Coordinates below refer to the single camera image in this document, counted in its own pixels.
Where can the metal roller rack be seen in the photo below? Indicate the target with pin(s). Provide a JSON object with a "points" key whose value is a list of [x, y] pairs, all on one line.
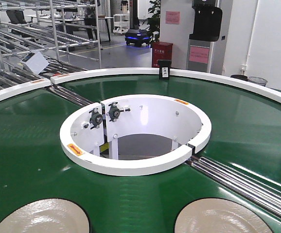
{"points": [[47, 26]]}

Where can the wire mesh waste bin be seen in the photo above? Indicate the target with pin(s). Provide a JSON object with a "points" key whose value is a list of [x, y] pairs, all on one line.
{"points": [[257, 80]]}

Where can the black sensor box on rim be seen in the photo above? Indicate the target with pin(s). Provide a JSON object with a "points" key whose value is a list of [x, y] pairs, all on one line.
{"points": [[164, 68]]}

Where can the steel rollers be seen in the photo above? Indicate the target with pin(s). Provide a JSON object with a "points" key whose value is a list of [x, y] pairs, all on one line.
{"points": [[69, 95], [253, 190]]}

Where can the green potted plant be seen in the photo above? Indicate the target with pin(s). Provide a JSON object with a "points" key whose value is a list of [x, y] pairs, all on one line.
{"points": [[154, 21]]}

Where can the white outer conveyor rim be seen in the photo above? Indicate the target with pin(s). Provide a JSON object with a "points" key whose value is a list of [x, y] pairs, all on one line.
{"points": [[44, 82]]}

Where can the black mobile robot blue light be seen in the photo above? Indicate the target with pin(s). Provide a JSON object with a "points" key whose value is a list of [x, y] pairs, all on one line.
{"points": [[137, 37]]}

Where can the cream plate with black rim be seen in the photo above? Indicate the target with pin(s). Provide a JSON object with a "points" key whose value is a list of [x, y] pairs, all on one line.
{"points": [[52, 215]]}

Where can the steel rollers left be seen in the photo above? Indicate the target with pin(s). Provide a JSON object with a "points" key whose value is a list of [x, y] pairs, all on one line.
{"points": [[69, 95]]}

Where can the green circular conveyor belt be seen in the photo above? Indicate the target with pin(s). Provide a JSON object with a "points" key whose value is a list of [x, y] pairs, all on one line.
{"points": [[246, 136]]}

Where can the black water dispenser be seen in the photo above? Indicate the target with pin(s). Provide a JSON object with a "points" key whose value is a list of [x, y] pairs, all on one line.
{"points": [[207, 21]]}

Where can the white control box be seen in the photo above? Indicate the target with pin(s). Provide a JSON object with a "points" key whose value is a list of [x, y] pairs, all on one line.
{"points": [[35, 62]]}

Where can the red fire cabinet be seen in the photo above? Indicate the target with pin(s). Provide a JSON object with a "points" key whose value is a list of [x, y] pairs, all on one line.
{"points": [[161, 51]]}

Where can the steel rollers right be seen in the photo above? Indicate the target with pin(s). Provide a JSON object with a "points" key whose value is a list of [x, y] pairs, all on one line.
{"points": [[253, 190]]}

